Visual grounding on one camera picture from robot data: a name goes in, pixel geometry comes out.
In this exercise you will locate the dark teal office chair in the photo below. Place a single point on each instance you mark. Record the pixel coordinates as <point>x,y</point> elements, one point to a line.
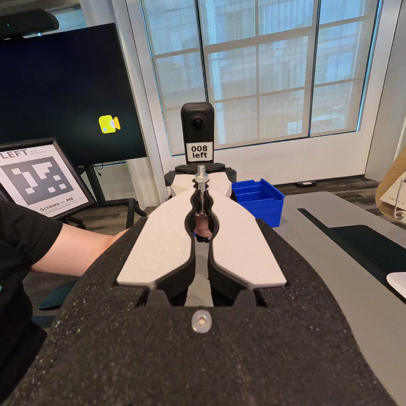
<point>57,295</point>

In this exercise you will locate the black rolling monitor stand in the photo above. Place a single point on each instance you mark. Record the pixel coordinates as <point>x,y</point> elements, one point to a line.
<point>95,187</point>

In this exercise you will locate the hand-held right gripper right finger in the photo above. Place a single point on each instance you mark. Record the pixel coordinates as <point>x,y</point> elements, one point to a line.
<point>244,247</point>

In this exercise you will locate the steel threaded bolt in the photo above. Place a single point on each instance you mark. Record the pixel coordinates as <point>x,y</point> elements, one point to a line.
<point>201,196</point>

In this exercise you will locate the framed marker sign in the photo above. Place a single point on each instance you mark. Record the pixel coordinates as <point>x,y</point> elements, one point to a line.
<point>38,177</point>

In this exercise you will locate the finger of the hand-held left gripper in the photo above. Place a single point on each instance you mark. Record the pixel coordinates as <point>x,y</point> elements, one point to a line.
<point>220,185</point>
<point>182,184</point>

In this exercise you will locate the large black monitor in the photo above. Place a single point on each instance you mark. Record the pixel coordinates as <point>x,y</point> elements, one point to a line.
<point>63,95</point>

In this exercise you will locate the blue plastic bin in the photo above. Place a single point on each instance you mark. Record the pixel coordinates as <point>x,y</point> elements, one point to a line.
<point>260,203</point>

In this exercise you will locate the person's black shirt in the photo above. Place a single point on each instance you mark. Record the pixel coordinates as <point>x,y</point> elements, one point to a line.
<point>16,253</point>

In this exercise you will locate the wooden instruction board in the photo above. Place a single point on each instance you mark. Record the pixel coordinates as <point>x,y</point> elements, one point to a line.
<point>388,187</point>

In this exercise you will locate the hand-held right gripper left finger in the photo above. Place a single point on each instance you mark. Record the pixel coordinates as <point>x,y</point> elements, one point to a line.
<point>158,247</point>

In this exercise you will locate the large paned window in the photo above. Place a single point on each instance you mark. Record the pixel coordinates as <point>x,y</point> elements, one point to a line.
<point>234,79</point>

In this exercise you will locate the steel hex nut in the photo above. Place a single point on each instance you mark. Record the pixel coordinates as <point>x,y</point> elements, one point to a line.
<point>200,180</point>

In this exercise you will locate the person's left hand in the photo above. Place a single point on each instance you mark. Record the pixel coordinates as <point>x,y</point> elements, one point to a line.
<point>203,226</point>

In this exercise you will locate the small black floor box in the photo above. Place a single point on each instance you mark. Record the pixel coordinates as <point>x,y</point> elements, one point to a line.
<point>306,183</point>

